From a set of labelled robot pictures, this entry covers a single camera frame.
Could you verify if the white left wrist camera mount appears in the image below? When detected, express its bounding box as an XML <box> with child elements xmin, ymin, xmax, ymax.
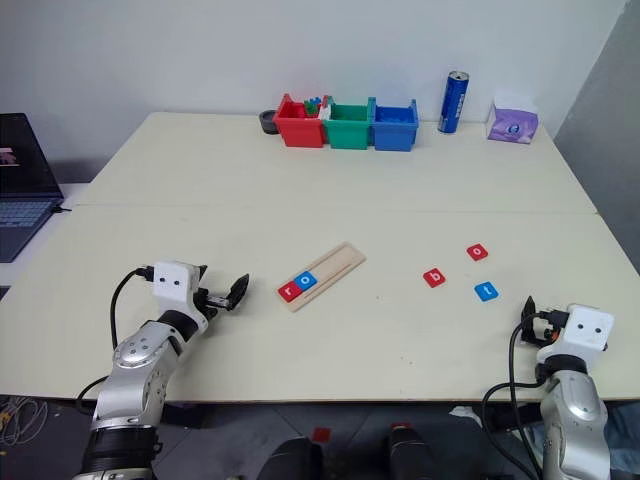
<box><xmin>151</xmin><ymin>260</ymin><xmax>210</xmax><ymax>346</ymax></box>

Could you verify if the purple tissue box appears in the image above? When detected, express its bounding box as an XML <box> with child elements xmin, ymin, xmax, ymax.
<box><xmin>486</xmin><ymin>92</ymin><xmax>540</xmax><ymax>146</ymax></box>

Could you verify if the blue plastic bin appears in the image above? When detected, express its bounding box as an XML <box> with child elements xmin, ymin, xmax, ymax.
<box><xmin>368</xmin><ymin>97</ymin><xmax>420</xmax><ymax>153</ymax></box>

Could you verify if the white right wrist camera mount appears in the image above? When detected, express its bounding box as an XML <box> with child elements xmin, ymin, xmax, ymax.
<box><xmin>537</xmin><ymin>303</ymin><xmax>615</xmax><ymax>362</ymax></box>

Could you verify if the black round dish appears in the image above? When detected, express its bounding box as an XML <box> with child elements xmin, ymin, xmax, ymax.
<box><xmin>258</xmin><ymin>109</ymin><xmax>281</xmax><ymax>136</ymax></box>

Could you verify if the crumpled white paper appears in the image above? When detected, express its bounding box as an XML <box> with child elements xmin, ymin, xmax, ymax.
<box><xmin>448</xmin><ymin>405</ymin><xmax>482</xmax><ymax>427</ymax></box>

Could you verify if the red plastic bin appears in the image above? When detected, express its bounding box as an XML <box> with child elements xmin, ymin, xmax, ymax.
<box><xmin>272</xmin><ymin>93</ymin><xmax>330</xmax><ymax>149</ymax></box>

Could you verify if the white cable bundle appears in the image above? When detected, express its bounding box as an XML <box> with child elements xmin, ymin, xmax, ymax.
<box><xmin>0</xmin><ymin>397</ymin><xmax>50</xmax><ymax>447</ymax></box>

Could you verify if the person in blue jeans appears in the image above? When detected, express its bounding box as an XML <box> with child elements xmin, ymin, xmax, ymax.
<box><xmin>606</xmin><ymin>402</ymin><xmax>640</xmax><ymax>472</ymax></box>

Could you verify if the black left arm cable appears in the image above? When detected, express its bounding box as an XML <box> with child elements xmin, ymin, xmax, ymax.
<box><xmin>74</xmin><ymin>266</ymin><xmax>154</xmax><ymax>416</ymax></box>

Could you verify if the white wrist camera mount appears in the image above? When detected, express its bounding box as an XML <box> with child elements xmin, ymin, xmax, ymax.
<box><xmin>151</xmin><ymin>260</ymin><xmax>210</xmax><ymax>346</ymax></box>
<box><xmin>537</xmin><ymin>303</ymin><xmax>615</xmax><ymax>362</ymax></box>

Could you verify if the dark laptop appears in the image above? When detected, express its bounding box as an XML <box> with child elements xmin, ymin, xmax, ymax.
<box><xmin>0</xmin><ymin>112</ymin><xmax>66</xmax><ymax>264</ymax></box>

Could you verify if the dark rounded shape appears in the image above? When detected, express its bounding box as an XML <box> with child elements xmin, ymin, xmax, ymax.
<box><xmin>254</xmin><ymin>436</ymin><xmax>326</xmax><ymax>480</ymax></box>
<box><xmin>382</xmin><ymin>423</ymin><xmax>437</xmax><ymax>480</ymax></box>

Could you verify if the blue drink can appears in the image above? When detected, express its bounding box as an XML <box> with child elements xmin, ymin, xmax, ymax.
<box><xmin>437</xmin><ymin>70</ymin><xmax>470</xmax><ymax>135</ymax></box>

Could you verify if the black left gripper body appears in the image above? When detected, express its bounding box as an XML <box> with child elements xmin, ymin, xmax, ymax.
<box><xmin>192</xmin><ymin>287</ymin><xmax>234</xmax><ymax>321</ymax></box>

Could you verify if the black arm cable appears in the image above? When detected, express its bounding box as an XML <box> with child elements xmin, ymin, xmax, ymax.
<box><xmin>74</xmin><ymin>266</ymin><xmax>154</xmax><ymax>416</ymax></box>
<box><xmin>481</xmin><ymin>309</ymin><xmax>551</xmax><ymax>480</ymax></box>

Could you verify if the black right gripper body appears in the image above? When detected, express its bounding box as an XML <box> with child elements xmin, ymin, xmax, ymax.
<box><xmin>522</xmin><ymin>309</ymin><xmax>569</xmax><ymax>346</ymax></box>

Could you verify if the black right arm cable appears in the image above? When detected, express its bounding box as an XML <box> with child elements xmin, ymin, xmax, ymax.
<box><xmin>481</xmin><ymin>309</ymin><xmax>551</xmax><ymax>480</ymax></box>

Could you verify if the green plastic bin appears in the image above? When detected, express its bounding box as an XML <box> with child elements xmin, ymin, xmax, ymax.
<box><xmin>322</xmin><ymin>97</ymin><xmax>376</xmax><ymax>151</ymax></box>

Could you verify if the wooden letter tray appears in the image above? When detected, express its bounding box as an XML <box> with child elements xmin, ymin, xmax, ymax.
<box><xmin>277</xmin><ymin>241</ymin><xmax>367</xmax><ymax>314</ymax></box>

